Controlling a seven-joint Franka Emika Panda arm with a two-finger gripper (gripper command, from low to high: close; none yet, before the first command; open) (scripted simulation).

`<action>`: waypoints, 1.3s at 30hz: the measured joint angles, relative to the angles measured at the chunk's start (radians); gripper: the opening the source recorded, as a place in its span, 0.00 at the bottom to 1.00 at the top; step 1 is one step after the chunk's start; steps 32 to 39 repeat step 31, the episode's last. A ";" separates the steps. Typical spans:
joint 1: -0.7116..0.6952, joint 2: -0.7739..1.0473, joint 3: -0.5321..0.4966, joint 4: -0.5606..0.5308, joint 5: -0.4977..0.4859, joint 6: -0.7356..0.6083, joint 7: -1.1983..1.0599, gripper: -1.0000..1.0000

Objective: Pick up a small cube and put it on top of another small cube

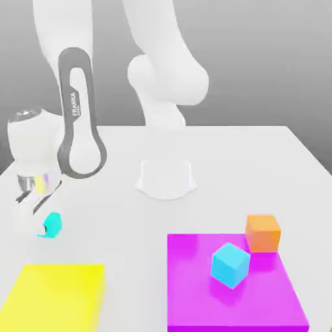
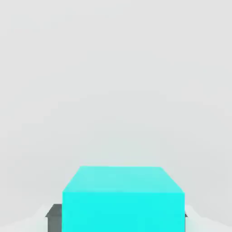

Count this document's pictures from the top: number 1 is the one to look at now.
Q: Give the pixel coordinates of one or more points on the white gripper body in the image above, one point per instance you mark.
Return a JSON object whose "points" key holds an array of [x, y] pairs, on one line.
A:
{"points": [[24, 216]]}

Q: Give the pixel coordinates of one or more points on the small turquoise cube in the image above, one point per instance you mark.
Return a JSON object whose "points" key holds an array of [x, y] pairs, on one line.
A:
{"points": [[53, 224]]}

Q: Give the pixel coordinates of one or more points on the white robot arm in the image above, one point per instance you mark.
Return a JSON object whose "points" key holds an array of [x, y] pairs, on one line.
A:
{"points": [[160, 85]]}

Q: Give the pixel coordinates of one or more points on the small light blue cube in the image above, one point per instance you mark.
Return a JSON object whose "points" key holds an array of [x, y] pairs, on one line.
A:
{"points": [[229, 265]]}

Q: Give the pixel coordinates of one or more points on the small orange cube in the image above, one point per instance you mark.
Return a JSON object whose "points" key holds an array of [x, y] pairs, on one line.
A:
{"points": [[263, 233]]}

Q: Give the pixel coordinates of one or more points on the large yellow box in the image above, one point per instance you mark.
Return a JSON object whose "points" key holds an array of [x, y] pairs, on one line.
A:
{"points": [[54, 298]]}

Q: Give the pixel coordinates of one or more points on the large magenta box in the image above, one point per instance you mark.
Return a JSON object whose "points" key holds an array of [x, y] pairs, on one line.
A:
{"points": [[233, 303]]}

